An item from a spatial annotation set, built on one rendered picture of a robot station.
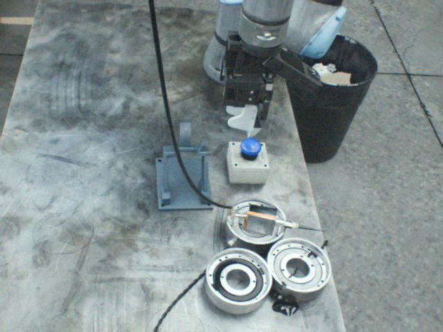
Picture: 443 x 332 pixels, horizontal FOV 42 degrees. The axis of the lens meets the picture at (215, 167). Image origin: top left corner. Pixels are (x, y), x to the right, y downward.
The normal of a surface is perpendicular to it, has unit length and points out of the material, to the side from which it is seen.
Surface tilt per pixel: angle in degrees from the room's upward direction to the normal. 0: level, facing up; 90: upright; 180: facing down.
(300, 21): 69
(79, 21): 0
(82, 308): 0
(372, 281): 0
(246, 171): 90
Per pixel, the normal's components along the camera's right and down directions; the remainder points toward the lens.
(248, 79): 0.11, -0.69
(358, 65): -0.90, 0.18
